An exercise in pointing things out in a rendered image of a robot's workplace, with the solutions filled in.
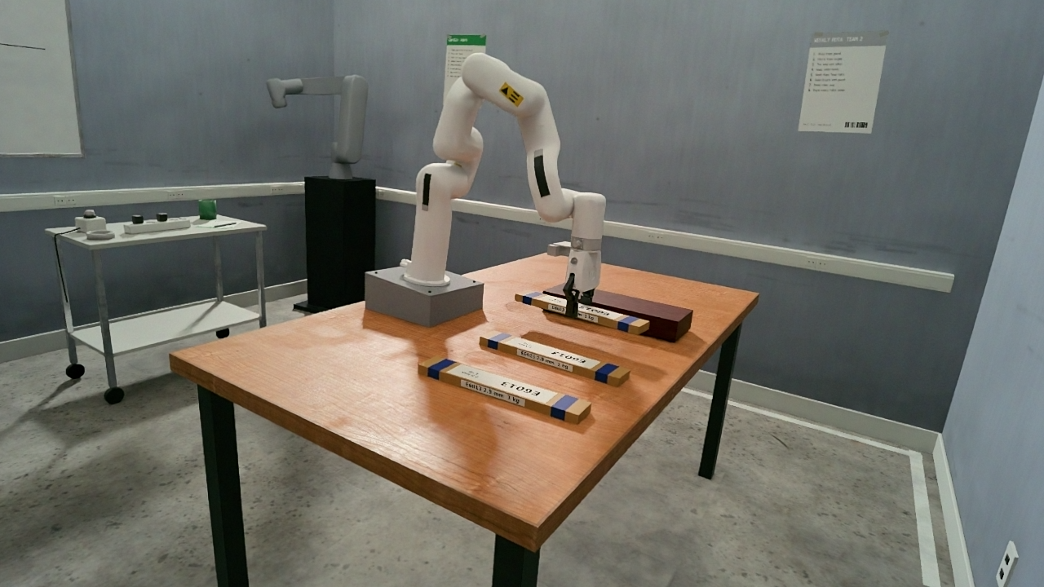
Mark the tan cardboard pack with white label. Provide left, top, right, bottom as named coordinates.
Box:
left=418, top=356, right=591, bottom=425
left=479, top=330, right=630, bottom=388
left=515, top=290, right=650, bottom=335

